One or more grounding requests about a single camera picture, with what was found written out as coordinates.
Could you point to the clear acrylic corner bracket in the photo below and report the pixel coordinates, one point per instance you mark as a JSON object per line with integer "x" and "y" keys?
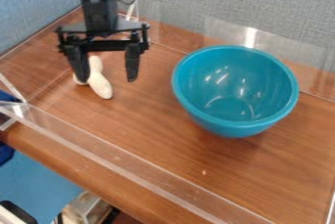
{"x": 129, "y": 20}

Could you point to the white toy mushroom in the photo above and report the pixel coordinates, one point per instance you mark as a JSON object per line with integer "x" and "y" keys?
{"x": 97, "y": 81}

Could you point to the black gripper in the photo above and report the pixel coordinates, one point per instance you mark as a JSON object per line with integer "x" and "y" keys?
{"x": 98, "y": 34}

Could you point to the clear acrylic front barrier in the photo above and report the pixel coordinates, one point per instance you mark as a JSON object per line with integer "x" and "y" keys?
{"x": 149, "y": 192}

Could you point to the black white object bottom left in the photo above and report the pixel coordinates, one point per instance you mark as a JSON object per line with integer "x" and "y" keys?
{"x": 14, "y": 215}

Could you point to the clear acrylic barrier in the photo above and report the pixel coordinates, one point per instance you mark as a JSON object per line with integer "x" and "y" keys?
{"x": 149, "y": 192}
{"x": 311, "y": 62}

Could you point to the blue plastic bowl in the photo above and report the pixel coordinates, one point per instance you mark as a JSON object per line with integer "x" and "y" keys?
{"x": 236, "y": 90}

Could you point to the blue object at left edge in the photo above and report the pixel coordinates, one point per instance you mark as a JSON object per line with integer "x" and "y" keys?
{"x": 6, "y": 150}

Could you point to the clear acrylic back barrier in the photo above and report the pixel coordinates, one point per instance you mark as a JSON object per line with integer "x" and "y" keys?
{"x": 311, "y": 62}

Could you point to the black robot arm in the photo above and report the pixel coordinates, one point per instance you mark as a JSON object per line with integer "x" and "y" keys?
{"x": 104, "y": 32}

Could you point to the metal table leg frame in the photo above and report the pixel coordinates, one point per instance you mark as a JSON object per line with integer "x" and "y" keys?
{"x": 88, "y": 209}

